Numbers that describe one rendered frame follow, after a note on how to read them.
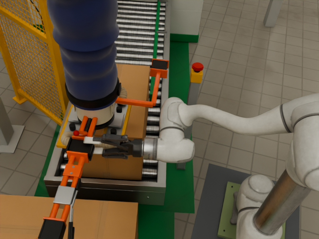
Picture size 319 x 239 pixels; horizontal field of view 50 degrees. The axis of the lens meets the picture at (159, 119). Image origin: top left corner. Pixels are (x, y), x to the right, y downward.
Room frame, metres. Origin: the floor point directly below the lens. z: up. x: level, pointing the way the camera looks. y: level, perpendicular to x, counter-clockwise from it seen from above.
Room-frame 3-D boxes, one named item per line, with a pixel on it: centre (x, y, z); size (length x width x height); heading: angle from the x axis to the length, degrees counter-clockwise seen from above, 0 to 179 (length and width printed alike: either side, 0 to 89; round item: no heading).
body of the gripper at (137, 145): (0.86, 0.11, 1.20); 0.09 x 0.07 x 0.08; 91
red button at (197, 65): (1.65, -0.20, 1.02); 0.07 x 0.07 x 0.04
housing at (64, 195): (0.62, 0.32, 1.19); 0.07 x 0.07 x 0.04; 87
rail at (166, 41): (2.24, -0.02, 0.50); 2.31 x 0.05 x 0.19; 1
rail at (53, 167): (2.23, 0.63, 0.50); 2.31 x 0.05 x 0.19; 1
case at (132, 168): (1.43, 0.28, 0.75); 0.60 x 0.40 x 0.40; 1
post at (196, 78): (1.65, -0.20, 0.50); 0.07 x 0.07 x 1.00; 1
